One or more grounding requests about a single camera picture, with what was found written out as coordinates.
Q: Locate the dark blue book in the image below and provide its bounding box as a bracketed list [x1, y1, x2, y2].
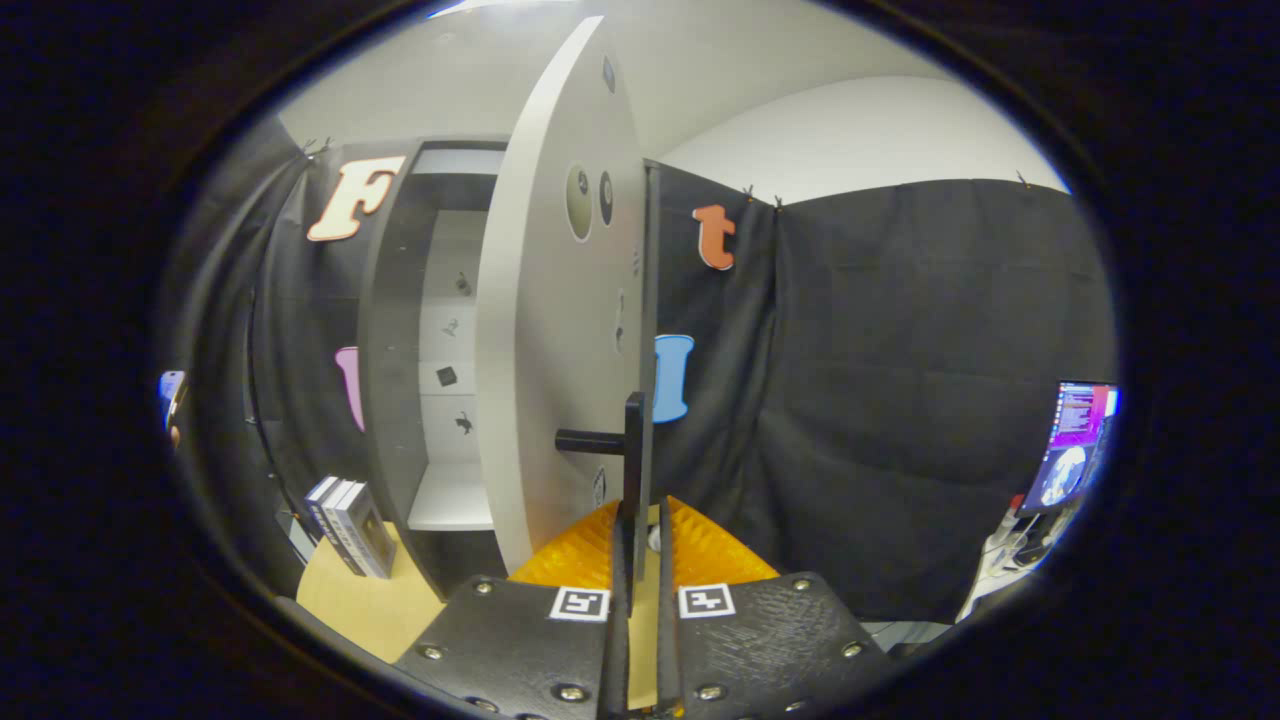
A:
[303, 475, 341, 546]

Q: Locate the black backdrop cloth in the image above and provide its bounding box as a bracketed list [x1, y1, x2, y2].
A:
[160, 115, 1119, 626]

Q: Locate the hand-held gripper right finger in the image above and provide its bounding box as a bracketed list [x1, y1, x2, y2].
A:
[655, 497, 896, 720]

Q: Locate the dark grey cabinet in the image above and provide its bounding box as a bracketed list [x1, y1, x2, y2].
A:
[355, 138, 661, 601]

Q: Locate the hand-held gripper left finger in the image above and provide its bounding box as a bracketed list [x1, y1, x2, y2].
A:
[395, 500, 633, 720]

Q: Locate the grey cover book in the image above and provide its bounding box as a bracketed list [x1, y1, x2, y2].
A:
[335, 482, 398, 579]

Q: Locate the computer monitor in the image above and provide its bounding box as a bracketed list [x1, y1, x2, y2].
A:
[1018, 380, 1119, 516]

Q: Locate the white spine book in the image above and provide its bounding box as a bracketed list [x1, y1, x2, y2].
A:
[316, 479, 359, 573]

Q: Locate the black door handle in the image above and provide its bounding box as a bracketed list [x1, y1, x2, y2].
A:
[555, 392, 646, 561]

